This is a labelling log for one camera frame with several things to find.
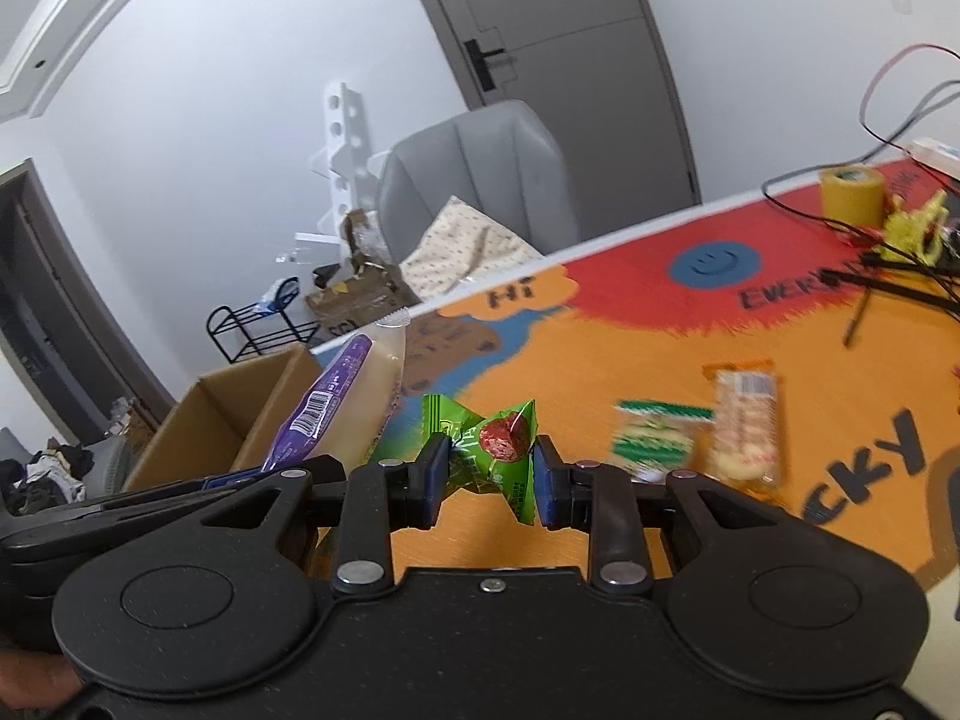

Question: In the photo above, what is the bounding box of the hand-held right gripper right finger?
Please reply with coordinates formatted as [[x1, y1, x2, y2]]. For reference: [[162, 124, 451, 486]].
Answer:
[[531, 435, 796, 590]]

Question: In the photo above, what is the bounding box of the person's left hand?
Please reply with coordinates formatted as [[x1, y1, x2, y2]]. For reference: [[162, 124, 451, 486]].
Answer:
[[0, 645, 82, 720]]

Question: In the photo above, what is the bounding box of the white power strip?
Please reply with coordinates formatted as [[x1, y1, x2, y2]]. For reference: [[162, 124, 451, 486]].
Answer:
[[904, 136, 960, 181]]

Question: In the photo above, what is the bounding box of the black door handle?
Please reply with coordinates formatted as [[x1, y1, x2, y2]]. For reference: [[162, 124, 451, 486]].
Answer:
[[463, 37, 518, 91]]

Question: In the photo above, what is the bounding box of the brown cardboard box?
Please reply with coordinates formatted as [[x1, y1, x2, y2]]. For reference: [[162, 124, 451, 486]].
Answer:
[[120, 345, 331, 496]]

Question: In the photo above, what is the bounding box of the dark door frame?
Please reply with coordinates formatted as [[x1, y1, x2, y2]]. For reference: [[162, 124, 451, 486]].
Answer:
[[0, 157, 177, 458]]

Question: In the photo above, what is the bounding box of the grey door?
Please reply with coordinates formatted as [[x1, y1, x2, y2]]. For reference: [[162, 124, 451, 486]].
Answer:
[[394, 0, 706, 209]]

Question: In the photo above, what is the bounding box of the green white cracker packet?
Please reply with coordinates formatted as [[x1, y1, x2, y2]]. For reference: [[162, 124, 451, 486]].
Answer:
[[611, 399, 715, 482]]

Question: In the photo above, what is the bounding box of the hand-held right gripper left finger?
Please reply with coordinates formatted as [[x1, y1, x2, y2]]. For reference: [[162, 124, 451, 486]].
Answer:
[[199, 435, 455, 590]]

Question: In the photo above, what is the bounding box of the red cable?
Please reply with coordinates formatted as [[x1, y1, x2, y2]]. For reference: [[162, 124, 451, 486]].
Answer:
[[859, 45, 960, 140]]

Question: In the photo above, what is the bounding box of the yellow toy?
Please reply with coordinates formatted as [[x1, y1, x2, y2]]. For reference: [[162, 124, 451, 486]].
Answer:
[[881, 191, 950, 267]]

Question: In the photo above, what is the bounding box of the purple snack packet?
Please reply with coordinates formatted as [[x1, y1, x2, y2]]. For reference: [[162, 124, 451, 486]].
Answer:
[[259, 311, 410, 475]]

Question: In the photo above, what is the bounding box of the black cable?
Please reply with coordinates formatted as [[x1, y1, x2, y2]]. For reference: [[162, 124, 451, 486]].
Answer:
[[761, 79, 960, 241]]

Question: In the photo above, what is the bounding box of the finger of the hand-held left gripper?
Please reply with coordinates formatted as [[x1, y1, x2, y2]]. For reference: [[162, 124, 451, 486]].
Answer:
[[45, 465, 353, 541]]

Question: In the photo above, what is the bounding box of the white holed rack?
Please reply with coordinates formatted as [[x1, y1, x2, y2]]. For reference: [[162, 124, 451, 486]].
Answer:
[[285, 82, 392, 248]]

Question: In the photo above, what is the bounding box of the orange cracker packet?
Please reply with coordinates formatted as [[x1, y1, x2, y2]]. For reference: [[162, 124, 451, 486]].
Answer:
[[701, 360, 786, 487]]

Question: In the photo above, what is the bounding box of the pile of clothes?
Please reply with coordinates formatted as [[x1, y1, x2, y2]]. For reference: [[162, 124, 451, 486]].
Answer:
[[0, 444, 97, 515]]

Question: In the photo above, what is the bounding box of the grey chair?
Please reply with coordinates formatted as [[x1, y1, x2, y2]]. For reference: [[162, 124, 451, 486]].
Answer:
[[375, 99, 582, 265]]

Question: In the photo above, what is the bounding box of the black wire shoe rack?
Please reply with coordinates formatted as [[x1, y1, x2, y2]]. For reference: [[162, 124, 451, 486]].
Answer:
[[206, 277, 323, 366]]

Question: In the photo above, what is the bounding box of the light green candy packet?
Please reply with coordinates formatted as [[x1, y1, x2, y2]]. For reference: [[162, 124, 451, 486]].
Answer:
[[420, 394, 542, 527]]

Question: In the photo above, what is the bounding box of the dotted beige cushion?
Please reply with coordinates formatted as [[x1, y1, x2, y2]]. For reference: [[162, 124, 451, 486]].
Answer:
[[401, 195, 546, 301]]

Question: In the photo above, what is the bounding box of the yellow tape roll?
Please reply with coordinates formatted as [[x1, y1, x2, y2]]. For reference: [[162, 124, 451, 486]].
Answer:
[[817, 163, 890, 230]]

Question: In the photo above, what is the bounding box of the black metal stand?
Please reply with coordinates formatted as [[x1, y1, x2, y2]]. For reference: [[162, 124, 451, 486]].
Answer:
[[817, 247, 960, 350]]

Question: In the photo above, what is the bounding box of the colourful printed table mat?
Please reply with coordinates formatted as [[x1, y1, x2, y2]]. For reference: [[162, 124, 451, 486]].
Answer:
[[311, 154, 960, 601]]

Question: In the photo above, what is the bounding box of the brown paper bag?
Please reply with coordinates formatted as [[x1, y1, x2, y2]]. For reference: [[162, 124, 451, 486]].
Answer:
[[304, 208, 410, 338]]

